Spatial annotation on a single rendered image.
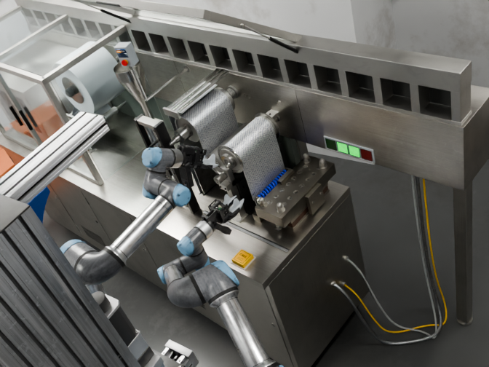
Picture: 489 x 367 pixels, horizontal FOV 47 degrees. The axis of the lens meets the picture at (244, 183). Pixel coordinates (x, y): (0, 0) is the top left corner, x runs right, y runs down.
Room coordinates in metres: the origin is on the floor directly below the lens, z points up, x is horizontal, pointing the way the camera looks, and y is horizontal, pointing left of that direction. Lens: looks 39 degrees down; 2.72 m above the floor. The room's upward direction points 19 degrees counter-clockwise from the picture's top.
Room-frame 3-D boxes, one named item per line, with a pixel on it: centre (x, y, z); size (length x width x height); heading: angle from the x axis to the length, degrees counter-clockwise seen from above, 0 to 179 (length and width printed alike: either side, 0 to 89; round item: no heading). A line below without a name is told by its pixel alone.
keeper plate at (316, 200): (1.89, -0.28, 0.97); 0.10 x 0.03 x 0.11; 126
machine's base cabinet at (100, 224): (2.80, 0.54, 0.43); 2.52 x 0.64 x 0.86; 36
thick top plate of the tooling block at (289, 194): (1.96, -0.22, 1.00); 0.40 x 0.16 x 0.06; 126
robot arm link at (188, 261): (1.73, 0.30, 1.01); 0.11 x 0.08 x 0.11; 102
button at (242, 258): (1.74, 0.11, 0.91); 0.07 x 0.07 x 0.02; 36
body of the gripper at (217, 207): (1.83, 0.16, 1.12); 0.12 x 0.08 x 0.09; 126
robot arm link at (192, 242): (1.74, 0.29, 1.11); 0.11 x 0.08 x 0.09; 126
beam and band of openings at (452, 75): (2.75, 0.11, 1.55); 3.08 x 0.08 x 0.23; 36
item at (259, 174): (2.03, -0.11, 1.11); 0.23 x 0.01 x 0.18; 126
